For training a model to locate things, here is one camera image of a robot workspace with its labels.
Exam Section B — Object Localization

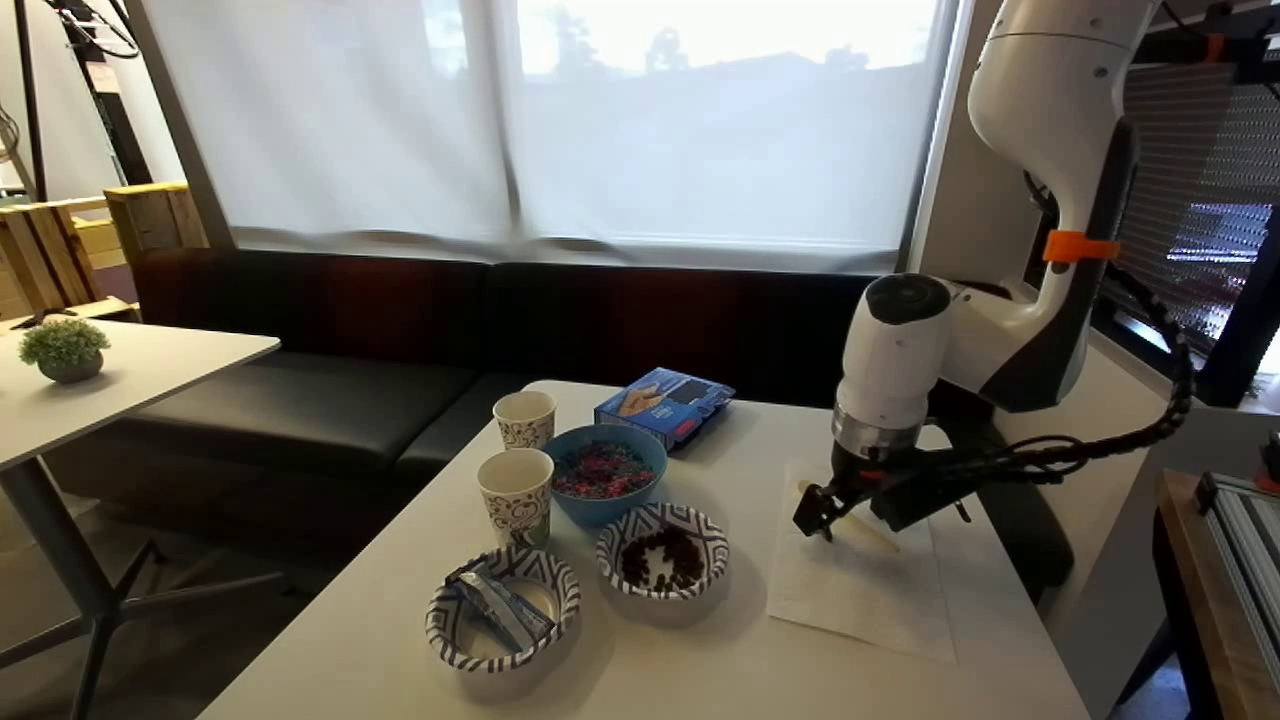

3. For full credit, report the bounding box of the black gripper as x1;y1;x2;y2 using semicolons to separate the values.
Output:
793;450;976;538

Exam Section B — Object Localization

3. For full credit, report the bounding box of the white paper napkin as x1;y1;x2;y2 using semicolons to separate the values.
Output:
767;462;956;666

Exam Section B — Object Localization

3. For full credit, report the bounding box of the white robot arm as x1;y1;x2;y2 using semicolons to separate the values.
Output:
793;0;1161;538

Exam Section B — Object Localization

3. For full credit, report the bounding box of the zebra paper bowl dark food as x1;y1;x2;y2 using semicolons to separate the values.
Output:
598;505;731;603

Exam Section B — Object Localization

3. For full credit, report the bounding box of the blue snack box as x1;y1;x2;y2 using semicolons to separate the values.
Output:
591;370;738;454

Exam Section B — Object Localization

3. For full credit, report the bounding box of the white main table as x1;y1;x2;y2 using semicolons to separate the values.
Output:
201;401;1101;720

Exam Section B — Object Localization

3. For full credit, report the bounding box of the blue bowl with candies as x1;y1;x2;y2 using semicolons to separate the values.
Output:
543;425;668;528

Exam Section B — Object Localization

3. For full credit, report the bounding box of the patterned paper cup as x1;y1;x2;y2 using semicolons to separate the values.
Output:
494;391;558;450
476;450;558;539

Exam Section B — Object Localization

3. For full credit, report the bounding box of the white window blind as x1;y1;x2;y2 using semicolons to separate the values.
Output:
137;0;968;271

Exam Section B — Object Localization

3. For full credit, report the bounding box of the zebra paper bowl with wrappers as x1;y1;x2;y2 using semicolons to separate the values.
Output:
424;545;586;677

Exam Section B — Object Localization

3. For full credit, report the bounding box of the black leather bench sofa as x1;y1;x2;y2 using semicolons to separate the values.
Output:
50;254;865;545

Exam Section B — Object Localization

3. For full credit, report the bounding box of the white background table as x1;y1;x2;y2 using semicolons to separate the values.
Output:
0;319;286;720

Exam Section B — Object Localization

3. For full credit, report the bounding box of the small potted plant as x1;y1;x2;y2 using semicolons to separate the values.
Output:
21;319;110;386

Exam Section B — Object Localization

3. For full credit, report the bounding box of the wooden crate shelf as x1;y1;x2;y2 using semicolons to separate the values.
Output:
0;185;209;324

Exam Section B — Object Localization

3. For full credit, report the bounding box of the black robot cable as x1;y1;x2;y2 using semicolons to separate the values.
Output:
918;265;1199;491

